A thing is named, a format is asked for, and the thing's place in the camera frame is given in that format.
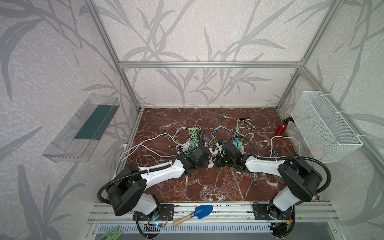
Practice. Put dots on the pink power strip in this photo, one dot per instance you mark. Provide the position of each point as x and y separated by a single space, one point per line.
241 148

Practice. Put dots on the teal plugs on pink strip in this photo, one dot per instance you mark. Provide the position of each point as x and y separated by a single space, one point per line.
236 141

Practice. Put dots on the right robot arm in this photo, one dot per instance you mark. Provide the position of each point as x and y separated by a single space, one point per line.
304 177

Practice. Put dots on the white wire mesh basket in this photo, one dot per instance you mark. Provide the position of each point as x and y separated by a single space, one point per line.
327 134

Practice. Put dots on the white power strip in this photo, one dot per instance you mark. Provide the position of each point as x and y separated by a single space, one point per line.
213 156

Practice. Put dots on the red spray bottle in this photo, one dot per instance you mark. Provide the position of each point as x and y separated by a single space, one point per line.
283 126

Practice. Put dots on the green plastic clip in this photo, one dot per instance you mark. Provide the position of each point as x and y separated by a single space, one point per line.
113 234

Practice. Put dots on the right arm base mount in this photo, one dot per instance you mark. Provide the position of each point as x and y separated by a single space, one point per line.
271 213

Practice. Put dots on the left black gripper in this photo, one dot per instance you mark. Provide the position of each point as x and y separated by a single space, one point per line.
202 147

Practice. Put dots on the blue toy shovel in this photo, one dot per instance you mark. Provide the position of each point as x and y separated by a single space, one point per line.
200 213

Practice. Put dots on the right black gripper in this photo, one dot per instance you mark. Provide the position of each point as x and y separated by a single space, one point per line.
225 148

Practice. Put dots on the clear plastic wall tray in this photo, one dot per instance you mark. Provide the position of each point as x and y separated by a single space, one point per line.
79 138

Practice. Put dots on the blue power strip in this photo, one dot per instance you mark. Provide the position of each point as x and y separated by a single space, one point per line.
189 145

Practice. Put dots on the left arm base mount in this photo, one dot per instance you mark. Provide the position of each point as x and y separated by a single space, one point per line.
163 212

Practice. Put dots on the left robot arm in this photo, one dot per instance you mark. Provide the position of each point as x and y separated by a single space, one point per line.
126 192

